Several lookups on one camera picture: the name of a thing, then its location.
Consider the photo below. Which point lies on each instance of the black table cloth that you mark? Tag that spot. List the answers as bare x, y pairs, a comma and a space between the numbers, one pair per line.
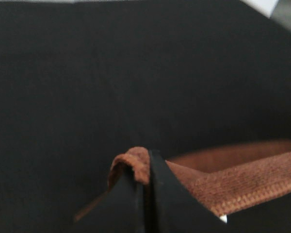
83, 82

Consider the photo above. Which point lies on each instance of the brown microfiber towel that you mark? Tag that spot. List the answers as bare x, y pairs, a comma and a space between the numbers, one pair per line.
225, 180

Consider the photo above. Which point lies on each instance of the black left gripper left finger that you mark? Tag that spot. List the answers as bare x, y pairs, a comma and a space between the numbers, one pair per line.
121, 211

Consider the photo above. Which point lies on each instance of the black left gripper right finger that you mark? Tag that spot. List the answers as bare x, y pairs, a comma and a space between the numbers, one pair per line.
176, 211

